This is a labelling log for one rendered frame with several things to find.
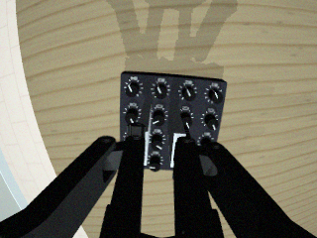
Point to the black knob box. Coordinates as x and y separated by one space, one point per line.
162 89

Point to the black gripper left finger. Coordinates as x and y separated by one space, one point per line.
60 209

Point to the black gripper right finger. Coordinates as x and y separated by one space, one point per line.
247 207

